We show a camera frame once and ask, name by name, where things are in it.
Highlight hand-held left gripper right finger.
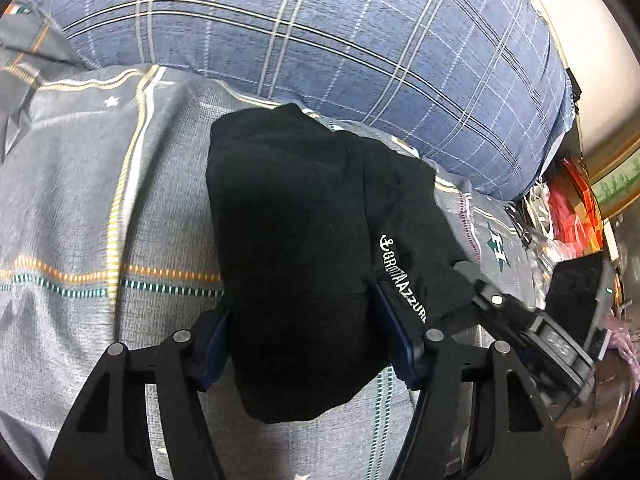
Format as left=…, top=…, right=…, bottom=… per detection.
left=372, top=280, right=573, bottom=480

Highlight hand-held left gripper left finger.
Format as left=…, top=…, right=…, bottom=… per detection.
left=45, top=307, right=236, bottom=480

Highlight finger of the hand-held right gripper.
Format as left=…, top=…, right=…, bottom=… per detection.
left=451, top=260, right=540, bottom=345

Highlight black pants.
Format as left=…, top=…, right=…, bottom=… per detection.
left=206, top=102, right=482, bottom=425

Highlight clear plastic bag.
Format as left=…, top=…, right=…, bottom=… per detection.
left=522, top=235, right=568, bottom=308

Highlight pink plastic bag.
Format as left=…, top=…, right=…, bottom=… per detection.
left=606, top=310, right=640, bottom=378

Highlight red plastic packaging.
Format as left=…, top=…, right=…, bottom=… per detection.
left=546, top=156, right=605, bottom=253

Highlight gold framed picture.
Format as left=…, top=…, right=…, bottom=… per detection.
left=586, top=151, right=640, bottom=215

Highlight grey star-print bed sheet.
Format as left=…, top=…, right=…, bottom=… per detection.
left=0, top=5, right=551, bottom=480

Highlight blue plaid pillow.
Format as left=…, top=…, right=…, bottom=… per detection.
left=47, top=0, right=577, bottom=202

